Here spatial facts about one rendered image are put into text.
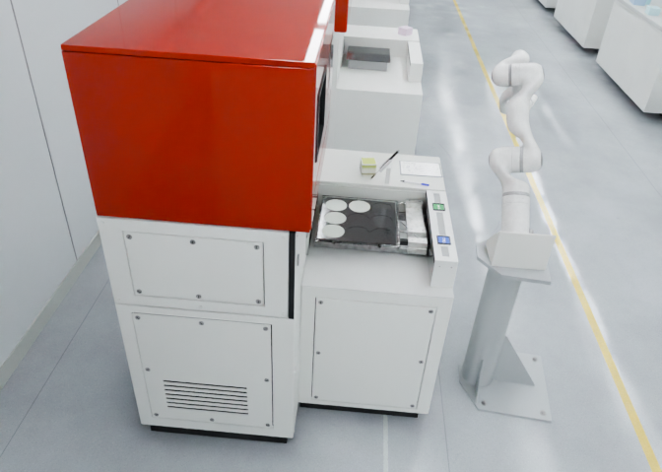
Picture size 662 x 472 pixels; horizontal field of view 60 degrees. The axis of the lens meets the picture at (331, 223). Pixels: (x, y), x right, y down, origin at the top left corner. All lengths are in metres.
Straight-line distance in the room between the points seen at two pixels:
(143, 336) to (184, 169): 0.82
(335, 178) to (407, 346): 0.87
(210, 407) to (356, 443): 0.71
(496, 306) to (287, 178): 1.34
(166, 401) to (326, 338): 0.75
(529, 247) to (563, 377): 1.04
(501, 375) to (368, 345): 0.92
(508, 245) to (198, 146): 1.38
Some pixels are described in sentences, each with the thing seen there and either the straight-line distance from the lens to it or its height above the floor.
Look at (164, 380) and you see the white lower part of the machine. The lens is 2.65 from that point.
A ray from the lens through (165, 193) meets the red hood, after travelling 2.00.
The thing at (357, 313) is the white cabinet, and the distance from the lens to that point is 2.46.
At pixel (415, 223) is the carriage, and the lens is 2.70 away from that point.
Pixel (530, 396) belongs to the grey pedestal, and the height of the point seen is 0.01.
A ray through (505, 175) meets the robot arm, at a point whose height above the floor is 1.13.
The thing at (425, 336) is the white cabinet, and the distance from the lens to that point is 2.55.
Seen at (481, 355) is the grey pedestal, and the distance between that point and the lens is 3.04.
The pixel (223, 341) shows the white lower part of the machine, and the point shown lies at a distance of 2.38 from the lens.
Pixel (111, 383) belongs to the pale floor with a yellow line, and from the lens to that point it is 3.22.
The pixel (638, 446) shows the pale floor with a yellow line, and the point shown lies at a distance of 3.30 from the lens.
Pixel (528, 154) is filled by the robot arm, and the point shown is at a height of 1.22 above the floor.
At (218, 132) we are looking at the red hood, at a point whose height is 1.58.
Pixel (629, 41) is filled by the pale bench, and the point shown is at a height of 0.56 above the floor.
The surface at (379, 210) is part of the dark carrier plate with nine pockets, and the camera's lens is 2.72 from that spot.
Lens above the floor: 2.36
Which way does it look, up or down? 34 degrees down
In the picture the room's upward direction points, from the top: 3 degrees clockwise
